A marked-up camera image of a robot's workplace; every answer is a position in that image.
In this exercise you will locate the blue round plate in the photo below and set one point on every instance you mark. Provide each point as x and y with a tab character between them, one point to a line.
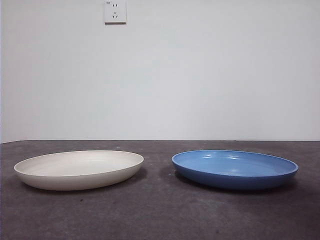
232	172

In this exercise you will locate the white wall socket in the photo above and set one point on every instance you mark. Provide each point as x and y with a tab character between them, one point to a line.
115	12

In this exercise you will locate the white round plate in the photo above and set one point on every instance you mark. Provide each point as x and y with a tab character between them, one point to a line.
75	172

